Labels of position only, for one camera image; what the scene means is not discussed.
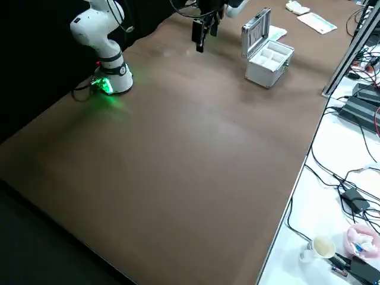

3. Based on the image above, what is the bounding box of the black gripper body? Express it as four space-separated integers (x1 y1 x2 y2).
197 0 227 19

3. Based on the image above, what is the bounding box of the white foam partition tray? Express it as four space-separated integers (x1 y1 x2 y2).
251 40 293 72

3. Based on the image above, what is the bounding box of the aluminium first-aid case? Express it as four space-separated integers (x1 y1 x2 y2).
240 8 296 89

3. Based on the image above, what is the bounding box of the wide white blue flat packet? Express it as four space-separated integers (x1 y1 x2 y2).
267 24 288 42

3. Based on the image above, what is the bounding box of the white plastic hinged box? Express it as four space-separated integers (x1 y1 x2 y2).
285 0 311 15

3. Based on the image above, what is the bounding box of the long white blue flat packet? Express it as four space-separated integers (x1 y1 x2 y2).
296 12 338 35

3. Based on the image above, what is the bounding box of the small black power supply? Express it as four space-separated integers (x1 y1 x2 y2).
351 82 380 103

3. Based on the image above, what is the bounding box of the large black power supply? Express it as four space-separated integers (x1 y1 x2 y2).
338 95 380 135

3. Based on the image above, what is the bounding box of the white side desk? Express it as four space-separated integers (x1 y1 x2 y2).
256 0 380 285

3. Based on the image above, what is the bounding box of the black power adapter brick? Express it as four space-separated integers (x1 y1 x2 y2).
340 186 371 213

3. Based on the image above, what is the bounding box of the white paper cup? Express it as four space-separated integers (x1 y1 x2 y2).
299 235 337 264

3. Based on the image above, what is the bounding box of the pink bowl with tissues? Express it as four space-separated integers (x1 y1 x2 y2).
344 223 380 262

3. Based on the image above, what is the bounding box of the black marker pen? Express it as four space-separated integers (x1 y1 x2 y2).
327 252 353 268

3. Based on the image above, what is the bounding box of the black flat device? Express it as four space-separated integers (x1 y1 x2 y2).
346 254 380 285

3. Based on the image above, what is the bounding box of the aluminium frame post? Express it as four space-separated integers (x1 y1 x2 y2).
321 0 380 97

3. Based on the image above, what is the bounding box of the black arm base cable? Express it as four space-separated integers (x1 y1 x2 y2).
71 80 96 103

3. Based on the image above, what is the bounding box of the black desk cable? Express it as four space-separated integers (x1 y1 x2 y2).
286 195 313 242

